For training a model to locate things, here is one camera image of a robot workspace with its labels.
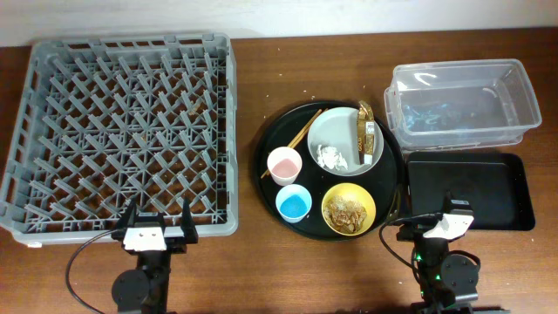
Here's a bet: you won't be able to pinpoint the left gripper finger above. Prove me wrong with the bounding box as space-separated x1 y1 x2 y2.
117 198 137 229
180 198 196 238

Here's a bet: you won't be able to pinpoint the yellow plastic bowl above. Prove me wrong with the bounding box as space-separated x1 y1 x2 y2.
321 183 377 236

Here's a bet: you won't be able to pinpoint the light blue plastic cup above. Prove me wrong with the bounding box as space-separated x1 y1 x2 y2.
276 184 312 223

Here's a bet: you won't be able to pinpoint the peanut and rice food scraps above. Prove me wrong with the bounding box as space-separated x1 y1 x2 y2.
323 195 367 234

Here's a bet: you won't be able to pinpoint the pink plastic cup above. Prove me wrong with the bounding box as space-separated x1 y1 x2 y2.
267 147 303 186

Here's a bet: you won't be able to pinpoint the gold foil snack wrapper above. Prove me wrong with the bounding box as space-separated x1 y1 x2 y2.
357 100 375 165

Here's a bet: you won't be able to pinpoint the grey round plate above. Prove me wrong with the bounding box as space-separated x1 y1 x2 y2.
307 107 384 176

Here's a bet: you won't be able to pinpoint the white tissue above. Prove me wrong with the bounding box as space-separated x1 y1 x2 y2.
316 145 348 170

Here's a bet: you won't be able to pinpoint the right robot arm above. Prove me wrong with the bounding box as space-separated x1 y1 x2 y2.
396 195 506 314

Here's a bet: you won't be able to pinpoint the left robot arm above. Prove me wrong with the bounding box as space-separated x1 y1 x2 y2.
112 200 199 313

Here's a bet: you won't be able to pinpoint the grey plastic dishwasher rack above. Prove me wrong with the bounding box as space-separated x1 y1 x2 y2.
1 33 239 248

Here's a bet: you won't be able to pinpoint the clear plastic waste bin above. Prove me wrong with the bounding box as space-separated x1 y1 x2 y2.
384 58 542 152

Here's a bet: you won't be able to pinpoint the black rectangular tray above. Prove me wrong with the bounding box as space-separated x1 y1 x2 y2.
407 152 535 231

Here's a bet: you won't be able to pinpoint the round black serving tray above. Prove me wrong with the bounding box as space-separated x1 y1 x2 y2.
250 100 406 242

